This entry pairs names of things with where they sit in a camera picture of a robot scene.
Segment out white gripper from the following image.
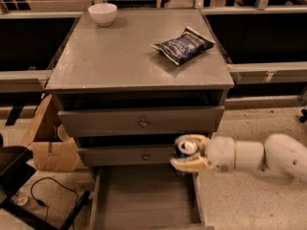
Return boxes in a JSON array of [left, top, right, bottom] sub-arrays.
[[170, 134, 235, 173]]

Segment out blue pepsi can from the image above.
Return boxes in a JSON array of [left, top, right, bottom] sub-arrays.
[[174, 139, 200, 176]]

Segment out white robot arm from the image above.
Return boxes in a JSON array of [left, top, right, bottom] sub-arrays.
[[170, 133, 307, 183]]

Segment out grey top drawer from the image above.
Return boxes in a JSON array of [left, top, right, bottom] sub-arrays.
[[59, 106, 224, 137]]

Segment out brass middle drawer knob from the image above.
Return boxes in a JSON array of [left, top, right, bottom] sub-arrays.
[[142, 153, 150, 161]]

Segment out brass drawer knob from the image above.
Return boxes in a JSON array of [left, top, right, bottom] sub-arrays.
[[142, 153, 150, 161], [139, 120, 148, 128]]

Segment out brass top drawer knob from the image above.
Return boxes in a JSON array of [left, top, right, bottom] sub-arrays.
[[139, 120, 148, 128]]

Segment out grey middle drawer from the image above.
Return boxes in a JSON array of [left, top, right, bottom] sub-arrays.
[[78, 145, 176, 167]]

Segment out grey open bottom drawer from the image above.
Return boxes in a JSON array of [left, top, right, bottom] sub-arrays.
[[89, 164, 215, 230]]

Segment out grey drawer cabinet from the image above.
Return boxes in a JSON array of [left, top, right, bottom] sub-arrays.
[[45, 9, 235, 230]]

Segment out dark blue chip bag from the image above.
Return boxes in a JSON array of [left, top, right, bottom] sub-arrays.
[[152, 27, 215, 65]]

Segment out brown cardboard box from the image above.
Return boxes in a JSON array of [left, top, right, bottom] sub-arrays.
[[20, 95, 80, 173]]

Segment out white ceramic bowl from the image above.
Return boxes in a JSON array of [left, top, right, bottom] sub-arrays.
[[87, 3, 117, 26]]

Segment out small clear glass dish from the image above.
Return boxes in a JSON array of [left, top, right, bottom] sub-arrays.
[[12, 193, 28, 206]]

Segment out black cable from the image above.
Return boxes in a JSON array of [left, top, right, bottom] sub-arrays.
[[30, 176, 81, 230]]

